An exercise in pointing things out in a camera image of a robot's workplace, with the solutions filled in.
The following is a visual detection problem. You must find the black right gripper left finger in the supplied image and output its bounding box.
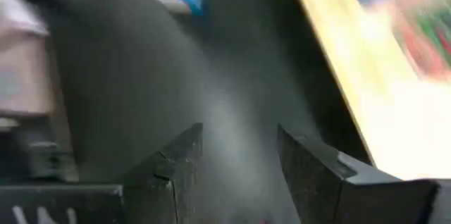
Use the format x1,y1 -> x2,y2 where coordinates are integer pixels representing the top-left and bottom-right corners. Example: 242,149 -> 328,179
122,122 -> 205,224

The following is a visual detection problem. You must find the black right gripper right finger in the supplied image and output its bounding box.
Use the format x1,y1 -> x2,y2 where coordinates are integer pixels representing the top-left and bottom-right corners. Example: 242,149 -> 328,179
277,123 -> 357,224

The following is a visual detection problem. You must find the red Froot Loops cereal box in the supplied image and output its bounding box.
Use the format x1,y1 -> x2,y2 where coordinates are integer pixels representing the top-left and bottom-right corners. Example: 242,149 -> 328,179
394,19 -> 451,81
0,0 -> 56,121

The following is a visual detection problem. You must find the green Apple Jacks cereal box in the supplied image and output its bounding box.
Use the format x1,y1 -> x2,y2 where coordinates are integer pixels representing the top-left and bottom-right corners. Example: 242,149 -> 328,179
414,1 -> 451,56

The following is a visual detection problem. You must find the wooden shelf with black legs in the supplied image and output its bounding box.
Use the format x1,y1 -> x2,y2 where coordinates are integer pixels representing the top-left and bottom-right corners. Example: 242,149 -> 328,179
285,0 -> 451,181

